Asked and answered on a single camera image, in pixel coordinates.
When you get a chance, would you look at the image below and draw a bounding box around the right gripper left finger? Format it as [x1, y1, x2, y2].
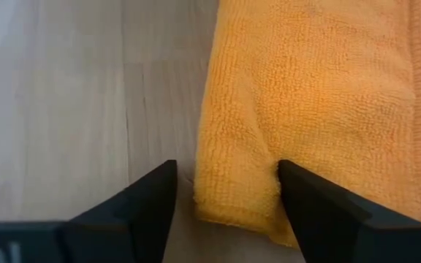
[58, 159, 178, 263]

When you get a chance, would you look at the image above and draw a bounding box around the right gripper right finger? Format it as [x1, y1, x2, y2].
[277, 159, 421, 263]

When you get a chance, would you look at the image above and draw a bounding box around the orange microfiber towel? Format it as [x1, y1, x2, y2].
[192, 0, 421, 249]

